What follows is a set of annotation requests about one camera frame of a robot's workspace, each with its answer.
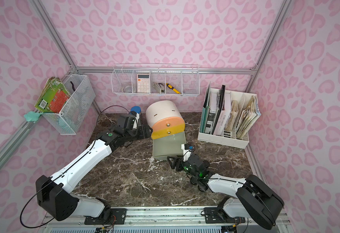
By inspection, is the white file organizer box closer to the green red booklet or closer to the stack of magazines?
the stack of magazines

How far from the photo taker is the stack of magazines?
0.86 metres

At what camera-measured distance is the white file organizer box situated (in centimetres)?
88

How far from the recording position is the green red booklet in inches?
26.7

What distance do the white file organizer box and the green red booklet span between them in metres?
0.78

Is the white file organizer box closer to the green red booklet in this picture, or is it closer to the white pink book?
the white pink book
